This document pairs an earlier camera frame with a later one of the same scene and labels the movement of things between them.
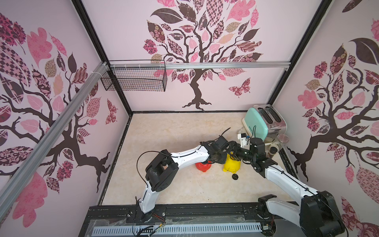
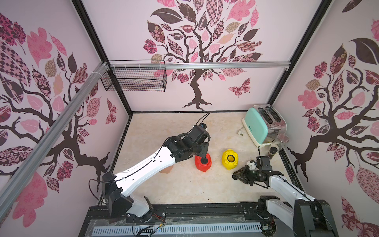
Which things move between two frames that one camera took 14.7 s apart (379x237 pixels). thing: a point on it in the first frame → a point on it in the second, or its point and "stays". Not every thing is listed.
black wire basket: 136,79 stays
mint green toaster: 263,121 stays
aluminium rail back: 276,64 stays
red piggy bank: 204,167 stays
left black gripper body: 221,158 → 200,150
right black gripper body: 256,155 → 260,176
